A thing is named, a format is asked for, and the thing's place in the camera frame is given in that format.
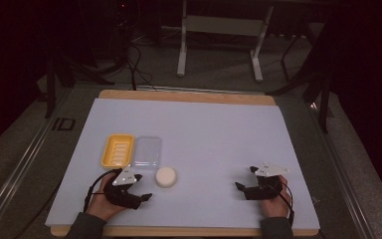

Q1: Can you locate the person's right hand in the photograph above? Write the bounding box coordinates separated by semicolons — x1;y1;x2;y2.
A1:
261;175;292;219

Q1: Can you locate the clear plastic container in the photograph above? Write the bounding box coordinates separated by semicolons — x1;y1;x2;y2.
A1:
132;135;163;171

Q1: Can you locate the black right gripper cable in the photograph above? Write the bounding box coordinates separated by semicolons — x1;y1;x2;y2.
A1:
272;180;295;227

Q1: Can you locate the white round soap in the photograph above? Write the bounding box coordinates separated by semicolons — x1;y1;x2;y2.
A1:
154;166;178;189

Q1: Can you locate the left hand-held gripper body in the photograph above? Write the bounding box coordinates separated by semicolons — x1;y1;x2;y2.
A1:
103;167;144;210

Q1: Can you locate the white foam mat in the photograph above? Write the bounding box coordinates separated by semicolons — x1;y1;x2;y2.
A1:
45;98;321;231

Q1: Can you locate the yellow soap dish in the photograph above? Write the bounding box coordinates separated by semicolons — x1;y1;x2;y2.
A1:
99;132;135;169

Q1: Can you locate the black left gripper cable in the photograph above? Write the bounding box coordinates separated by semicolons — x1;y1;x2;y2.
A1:
83;168;122;214

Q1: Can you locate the black tripod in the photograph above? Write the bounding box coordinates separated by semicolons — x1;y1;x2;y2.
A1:
267;31;334;134
44;49;115;120

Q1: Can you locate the metal floor rail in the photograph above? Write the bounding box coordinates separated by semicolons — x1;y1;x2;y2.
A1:
0;87;76;239
306;101;376;239

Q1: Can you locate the wooden table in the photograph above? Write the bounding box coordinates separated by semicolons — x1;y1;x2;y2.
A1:
50;89;320;238

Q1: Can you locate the black floor cable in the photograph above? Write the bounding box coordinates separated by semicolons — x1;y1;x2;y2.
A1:
113;39;158;92

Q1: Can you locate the person's left hand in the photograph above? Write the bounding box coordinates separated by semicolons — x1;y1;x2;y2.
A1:
86;171;127;222

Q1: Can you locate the white metal stand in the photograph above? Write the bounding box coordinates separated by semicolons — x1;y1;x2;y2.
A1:
176;0;276;84

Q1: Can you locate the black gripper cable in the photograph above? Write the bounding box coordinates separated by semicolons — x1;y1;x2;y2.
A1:
272;180;295;227
83;168;122;214

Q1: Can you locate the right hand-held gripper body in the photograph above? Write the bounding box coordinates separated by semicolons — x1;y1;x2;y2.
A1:
244;161;289;201

